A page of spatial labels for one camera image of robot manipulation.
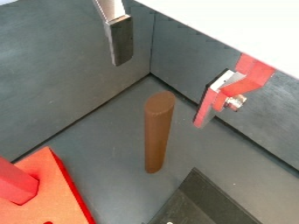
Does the pink hexagonal peg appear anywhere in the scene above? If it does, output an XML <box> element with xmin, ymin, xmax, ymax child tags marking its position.
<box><xmin>0</xmin><ymin>157</ymin><xmax>39</xmax><ymax>205</ymax></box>

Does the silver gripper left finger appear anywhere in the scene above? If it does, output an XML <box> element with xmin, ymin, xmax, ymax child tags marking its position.
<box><xmin>92</xmin><ymin>0</ymin><xmax>133</xmax><ymax>67</ymax></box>

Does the brown oval peg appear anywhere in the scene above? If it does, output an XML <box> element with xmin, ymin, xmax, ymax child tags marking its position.
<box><xmin>144</xmin><ymin>91</ymin><xmax>175</xmax><ymax>173</ymax></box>

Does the black angled bracket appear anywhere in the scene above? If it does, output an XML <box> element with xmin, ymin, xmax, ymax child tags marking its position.
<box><xmin>148</xmin><ymin>168</ymin><xmax>263</xmax><ymax>224</ymax></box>

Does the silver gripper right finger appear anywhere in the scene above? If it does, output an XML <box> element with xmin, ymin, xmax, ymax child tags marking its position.
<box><xmin>192</xmin><ymin>53</ymin><xmax>276</xmax><ymax>128</ymax></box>

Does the red peg board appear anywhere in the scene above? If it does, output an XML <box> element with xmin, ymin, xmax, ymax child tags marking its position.
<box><xmin>0</xmin><ymin>147</ymin><xmax>96</xmax><ymax>224</ymax></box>

